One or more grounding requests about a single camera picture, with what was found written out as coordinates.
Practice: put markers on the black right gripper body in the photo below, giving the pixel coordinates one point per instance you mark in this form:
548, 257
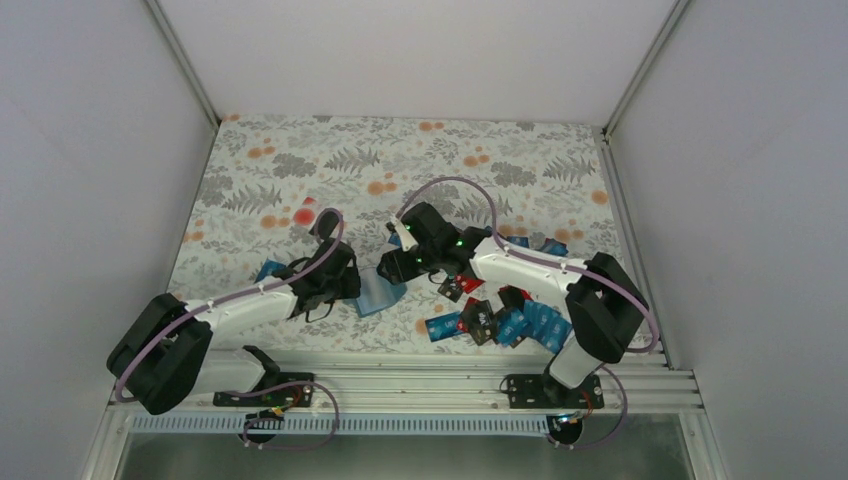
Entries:
405, 271

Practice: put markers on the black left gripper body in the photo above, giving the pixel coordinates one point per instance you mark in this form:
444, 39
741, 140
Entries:
344, 291

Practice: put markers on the teal leather card holder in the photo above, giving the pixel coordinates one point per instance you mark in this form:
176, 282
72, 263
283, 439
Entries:
376, 293

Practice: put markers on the blue card under left arm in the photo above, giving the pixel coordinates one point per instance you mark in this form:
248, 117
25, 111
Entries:
268, 268

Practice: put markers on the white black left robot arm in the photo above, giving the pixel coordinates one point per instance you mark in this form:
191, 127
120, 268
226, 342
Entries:
175, 349

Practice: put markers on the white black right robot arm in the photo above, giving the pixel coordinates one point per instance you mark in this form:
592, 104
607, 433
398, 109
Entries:
597, 296

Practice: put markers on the black card with chip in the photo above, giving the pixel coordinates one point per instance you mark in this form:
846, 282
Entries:
453, 288

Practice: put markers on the black card near left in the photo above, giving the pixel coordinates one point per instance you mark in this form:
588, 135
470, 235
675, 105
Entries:
324, 225

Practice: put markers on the white card with red circle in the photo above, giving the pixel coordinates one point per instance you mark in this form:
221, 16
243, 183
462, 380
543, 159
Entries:
306, 214

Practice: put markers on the blue card front left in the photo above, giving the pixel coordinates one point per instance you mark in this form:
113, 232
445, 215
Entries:
443, 327

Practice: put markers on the blue card pile front right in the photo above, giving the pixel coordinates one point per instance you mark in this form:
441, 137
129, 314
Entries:
535, 321

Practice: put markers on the aluminium rail frame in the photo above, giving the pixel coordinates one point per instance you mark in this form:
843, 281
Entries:
465, 384

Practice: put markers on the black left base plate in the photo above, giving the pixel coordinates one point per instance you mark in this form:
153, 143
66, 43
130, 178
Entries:
284, 389

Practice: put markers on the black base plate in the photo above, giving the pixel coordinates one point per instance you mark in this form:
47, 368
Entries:
541, 391
284, 389

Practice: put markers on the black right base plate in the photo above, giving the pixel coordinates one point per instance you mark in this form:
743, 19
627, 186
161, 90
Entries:
541, 391

